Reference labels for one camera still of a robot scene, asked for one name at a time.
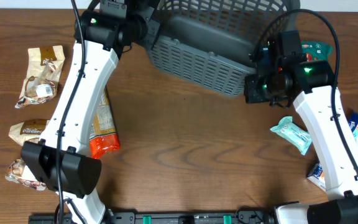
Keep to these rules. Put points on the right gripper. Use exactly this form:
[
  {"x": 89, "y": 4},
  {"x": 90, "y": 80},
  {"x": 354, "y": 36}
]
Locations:
[{"x": 252, "y": 90}]

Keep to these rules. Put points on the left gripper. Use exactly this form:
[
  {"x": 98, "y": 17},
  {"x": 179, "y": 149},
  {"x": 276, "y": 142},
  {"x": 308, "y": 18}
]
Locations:
[{"x": 153, "y": 28}]

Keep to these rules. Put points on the green Nescafe coffee bag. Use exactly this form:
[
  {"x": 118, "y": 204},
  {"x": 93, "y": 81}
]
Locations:
[{"x": 316, "y": 50}]

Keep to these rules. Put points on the mint green wipes pack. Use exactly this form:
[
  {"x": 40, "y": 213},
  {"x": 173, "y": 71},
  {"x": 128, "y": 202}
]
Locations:
[{"x": 292, "y": 133}]

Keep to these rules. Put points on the grey plastic basket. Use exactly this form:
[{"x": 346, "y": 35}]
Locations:
[{"x": 208, "y": 42}]

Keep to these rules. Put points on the pantree snack pouch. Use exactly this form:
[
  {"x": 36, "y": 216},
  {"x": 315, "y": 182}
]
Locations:
[
  {"x": 18, "y": 172},
  {"x": 43, "y": 75}
]

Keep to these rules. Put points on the orange biscuit packet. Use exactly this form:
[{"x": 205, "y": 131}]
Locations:
[{"x": 103, "y": 136}]

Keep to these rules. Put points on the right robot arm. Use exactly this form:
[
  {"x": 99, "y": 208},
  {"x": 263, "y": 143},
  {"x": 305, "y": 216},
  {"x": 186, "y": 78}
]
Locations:
[{"x": 317, "y": 100}]

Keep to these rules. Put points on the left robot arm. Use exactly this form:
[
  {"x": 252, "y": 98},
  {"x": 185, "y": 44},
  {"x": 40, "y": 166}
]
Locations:
[{"x": 61, "y": 158}]

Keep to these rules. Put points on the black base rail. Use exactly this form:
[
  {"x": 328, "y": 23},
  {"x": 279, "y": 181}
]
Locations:
[{"x": 238, "y": 217}]

